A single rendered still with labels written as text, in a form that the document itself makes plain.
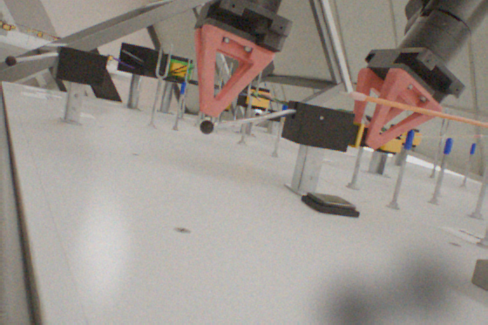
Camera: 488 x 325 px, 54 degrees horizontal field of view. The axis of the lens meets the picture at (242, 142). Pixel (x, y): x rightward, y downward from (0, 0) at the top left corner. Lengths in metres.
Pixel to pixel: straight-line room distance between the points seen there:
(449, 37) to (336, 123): 0.14
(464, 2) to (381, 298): 0.36
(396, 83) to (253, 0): 0.16
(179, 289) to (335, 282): 0.09
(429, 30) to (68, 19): 7.63
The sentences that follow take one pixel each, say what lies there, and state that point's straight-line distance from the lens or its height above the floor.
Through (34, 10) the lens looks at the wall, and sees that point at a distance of 7.96.
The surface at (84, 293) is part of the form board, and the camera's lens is 0.20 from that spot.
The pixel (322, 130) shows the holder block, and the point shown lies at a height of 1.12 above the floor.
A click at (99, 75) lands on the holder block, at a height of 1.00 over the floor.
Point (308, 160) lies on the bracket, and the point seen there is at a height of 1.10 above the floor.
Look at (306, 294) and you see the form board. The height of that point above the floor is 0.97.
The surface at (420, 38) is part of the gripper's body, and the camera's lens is 0.53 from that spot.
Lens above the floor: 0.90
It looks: 20 degrees up
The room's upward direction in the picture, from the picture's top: 61 degrees clockwise
